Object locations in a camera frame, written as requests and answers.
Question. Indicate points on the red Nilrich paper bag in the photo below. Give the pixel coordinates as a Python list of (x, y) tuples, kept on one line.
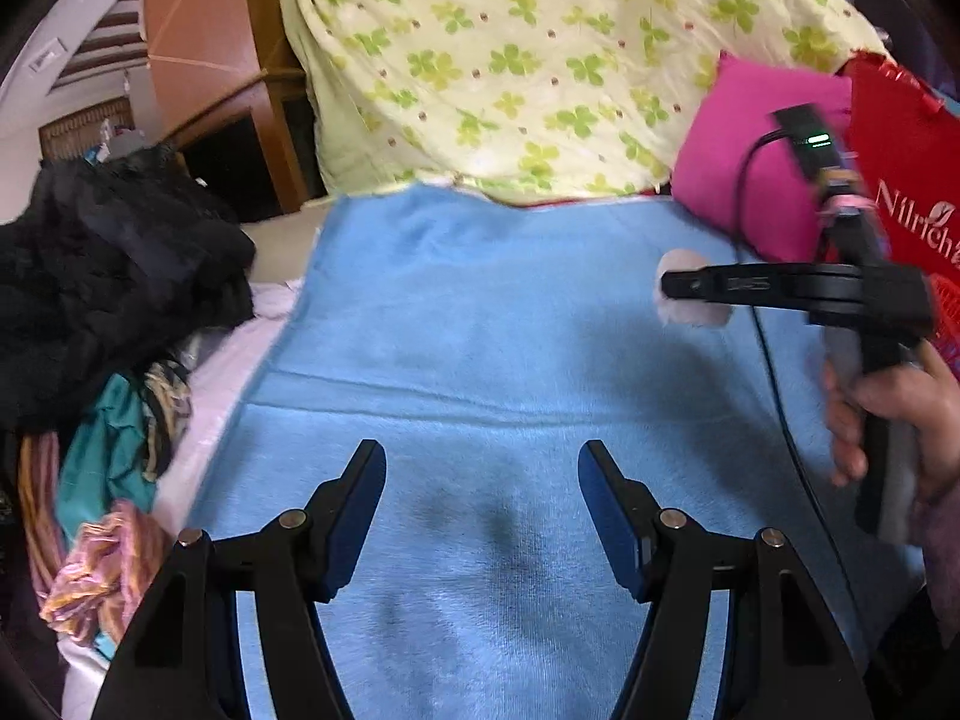
[(905, 138)]

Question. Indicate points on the pink pillow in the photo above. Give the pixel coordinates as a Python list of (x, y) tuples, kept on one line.
[(722, 178)]

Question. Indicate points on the person right hand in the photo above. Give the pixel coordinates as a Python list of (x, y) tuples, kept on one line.
[(923, 395)]

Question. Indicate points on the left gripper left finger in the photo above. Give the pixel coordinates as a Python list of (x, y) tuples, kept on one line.
[(181, 656)]

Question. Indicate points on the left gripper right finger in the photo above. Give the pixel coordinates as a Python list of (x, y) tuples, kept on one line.
[(784, 655)]

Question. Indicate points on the blue towel blanket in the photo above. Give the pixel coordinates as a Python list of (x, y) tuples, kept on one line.
[(481, 346)]

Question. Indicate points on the striped pink orange cloth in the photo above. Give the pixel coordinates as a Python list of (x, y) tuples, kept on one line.
[(100, 587)]

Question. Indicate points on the black lace garment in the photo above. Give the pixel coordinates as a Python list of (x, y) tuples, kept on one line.
[(110, 266)]

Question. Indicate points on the white tissue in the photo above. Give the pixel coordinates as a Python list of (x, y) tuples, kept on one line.
[(689, 312)]

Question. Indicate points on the green clover pattern quilt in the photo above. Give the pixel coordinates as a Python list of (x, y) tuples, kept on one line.
[(530, 101)]

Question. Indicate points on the brown wooden cabinet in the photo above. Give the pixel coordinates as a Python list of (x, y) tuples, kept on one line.
[(232, 101)]

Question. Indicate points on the teal cloth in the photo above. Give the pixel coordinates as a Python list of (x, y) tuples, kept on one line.
[(104, 460)]

